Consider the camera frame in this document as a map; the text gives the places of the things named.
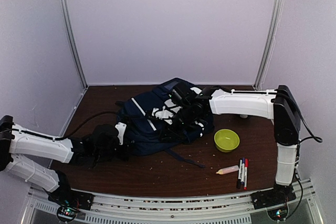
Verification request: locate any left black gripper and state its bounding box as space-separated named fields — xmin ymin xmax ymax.
xmin=94 ymin=140 xmax=135 ymax=163

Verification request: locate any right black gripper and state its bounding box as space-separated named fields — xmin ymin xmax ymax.
xmin=158 ymin=104 xmax=196 ymax=142

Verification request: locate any navy blue student backpack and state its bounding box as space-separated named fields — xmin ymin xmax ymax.
xmin=117 ymin=78 xmax=214 ymax=168

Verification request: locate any cream glue tube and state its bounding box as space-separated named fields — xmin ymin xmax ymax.
xmin=216 ymin=165 xmax=239 ymax=175

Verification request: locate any red marker pen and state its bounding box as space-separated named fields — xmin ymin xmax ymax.
xmin=244 ymin=158 xmax=248 ymax=190

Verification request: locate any blue marker pen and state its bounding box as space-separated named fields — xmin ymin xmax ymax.
xmin=240 ymin=158 xmax=245 ymax=187

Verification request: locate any black marker pen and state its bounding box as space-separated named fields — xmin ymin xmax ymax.
xmin=236 ymin=159 xmax=243 ymax=189

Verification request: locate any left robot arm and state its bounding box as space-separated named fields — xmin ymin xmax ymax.
xmin=1 ymin=115 xmax=128 ymax=205

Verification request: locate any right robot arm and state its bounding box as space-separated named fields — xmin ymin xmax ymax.
xmin=152 ymin=84 xmax=302 ymax=204

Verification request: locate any lime green bowl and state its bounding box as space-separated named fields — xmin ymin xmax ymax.
xmin=214 ymin=129 xmax=240 ymax=153

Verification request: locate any dark bowl white inside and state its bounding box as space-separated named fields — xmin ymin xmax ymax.
xmin=240 ymin=114 xmax=249 ymax=119

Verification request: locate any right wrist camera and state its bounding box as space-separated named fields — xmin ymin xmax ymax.
xmin=146 ymin=106 xmax=181 ymax=125

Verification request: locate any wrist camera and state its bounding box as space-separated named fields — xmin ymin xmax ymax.
xmin=146 ymin=106 xmax=181 ymax=125
xmin=114 ymin=122 xmax=127 ymax=145

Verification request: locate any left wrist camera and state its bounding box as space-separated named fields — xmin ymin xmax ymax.
xmin=114 ymin=122 xmax=127 ymax=145

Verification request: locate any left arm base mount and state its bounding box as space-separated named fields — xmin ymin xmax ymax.
xmin=47 ymin=181 xmax=94 ymax=223

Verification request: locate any front aluminium rail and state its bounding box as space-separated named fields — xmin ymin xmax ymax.
xmin=26 ymin=179 xmax=323 ymax=224

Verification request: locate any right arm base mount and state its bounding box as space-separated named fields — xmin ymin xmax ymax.
xmin=251 ymin=182 xmax=297 ymax=222

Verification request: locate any right aluminium frame post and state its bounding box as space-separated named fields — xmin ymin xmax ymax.
xmin=254 ymin=0 xmax=284 ymax=90

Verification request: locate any aluminium frame post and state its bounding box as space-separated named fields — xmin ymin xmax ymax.
xmin=254 ymin=0 xmax=284 ymax=90
xmin=60 ymin=0 xmax=88 ymax=89

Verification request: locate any left aluminium frame post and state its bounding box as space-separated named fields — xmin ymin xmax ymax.
xmin=60 ymin=0 xmax=88 ymax=89

